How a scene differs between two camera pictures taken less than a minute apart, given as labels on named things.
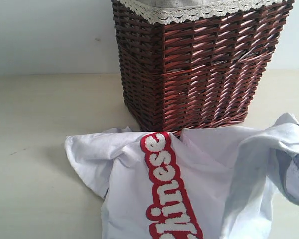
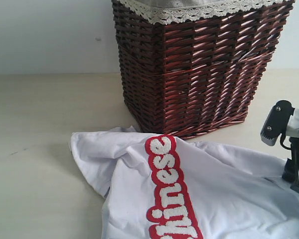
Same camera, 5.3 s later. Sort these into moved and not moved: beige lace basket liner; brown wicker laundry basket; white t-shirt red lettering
Moved: white t-shirt red lettering
Not moved: beige lace basket liner; brown wicker laundry basket
